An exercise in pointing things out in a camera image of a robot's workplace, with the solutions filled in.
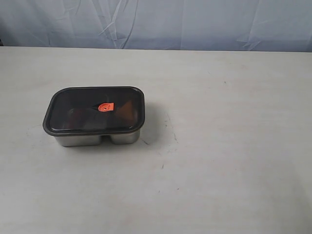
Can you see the dark transparent lunch box lid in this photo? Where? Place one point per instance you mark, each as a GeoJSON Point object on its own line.
{"type": "Point", "coordinates": [105, 101]}

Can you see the yellow toy cheese wedge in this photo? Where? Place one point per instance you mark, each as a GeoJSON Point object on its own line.
{"type": "Point", "coordinates": [126, 112]}

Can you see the red toy sausage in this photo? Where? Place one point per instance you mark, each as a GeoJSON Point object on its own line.
{"type": "Point", "coordinates": [79, 118]}

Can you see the stainless steel lunch box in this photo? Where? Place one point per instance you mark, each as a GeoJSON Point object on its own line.
{"type": "Point", "coordinates": [119, 139]}

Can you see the blue-grey backdrop curtain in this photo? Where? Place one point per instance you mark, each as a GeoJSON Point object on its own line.
{"type": "Point", "coordinates": [229, 25]}

